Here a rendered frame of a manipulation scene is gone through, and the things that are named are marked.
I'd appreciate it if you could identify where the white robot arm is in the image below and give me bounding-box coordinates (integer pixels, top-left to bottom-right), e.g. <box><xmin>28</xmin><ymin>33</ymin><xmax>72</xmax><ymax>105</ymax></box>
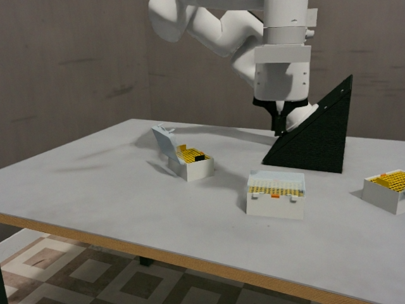
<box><xmin>148</xmin><ymin>0</ymin><xmax>314</xmax><ymax>88</ymax></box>

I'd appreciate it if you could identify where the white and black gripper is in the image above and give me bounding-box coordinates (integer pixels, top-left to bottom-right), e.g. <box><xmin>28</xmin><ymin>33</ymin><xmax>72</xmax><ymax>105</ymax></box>
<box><xmin>252</xmin><ymin>63</ymin><xmax>309</xmax><ymax>137</ymax></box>

